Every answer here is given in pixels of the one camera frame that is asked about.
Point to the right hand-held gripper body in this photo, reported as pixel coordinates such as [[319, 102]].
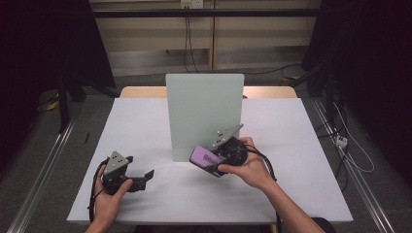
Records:
[[231, 150]]

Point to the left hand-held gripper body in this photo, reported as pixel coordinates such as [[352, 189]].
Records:
[[115, 163]]

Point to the purple whiteboard eraser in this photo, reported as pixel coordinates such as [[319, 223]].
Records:
[[205, 157]]

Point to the person's right hand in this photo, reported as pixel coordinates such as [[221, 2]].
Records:
[[252, 170]]

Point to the person's left hand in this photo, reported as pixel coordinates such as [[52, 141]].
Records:
[[107, 205]]

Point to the white table cover sheet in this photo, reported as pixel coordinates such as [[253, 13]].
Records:
[[168, 200]]

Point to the small black pen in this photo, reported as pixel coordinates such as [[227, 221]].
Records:
[[86, 138]]

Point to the frosted glass whiteboard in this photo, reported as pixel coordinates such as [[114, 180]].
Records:
[[200, 106]]

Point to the person's dark clothing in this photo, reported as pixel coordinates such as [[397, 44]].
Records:
[[194, 229]]

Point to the black metal stand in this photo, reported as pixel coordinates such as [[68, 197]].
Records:
[[63, 103]]

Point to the yellow floor tape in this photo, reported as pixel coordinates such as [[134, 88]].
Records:
[[53, 105]]

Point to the white power strip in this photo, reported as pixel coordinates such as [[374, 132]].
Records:
[[341, 141]]

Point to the black curtain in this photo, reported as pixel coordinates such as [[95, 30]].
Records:
[[39, 48], [372, 64]]

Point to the aluminium floor rail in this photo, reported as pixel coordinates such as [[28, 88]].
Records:
[[39, 181], [359, 187]]

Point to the black horizontal frame bar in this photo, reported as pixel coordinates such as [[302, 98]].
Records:
[[207, 12]]

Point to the white wall socket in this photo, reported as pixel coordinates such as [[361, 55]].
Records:
[[191, 3]]

